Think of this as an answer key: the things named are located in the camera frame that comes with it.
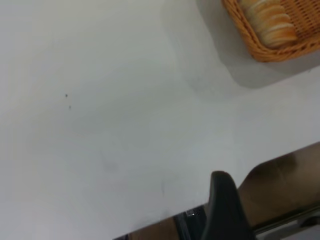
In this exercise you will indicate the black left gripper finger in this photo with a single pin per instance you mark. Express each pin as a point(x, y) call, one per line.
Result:
point(226, 207)

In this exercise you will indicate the dark metal table frame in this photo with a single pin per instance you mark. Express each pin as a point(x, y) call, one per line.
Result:
point(191, 225)

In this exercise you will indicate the striped orange bread loaf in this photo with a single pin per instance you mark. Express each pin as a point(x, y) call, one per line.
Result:
point(271, 22)

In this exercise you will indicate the orange woven wicker basket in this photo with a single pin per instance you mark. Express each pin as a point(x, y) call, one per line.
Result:
point(262, 51)

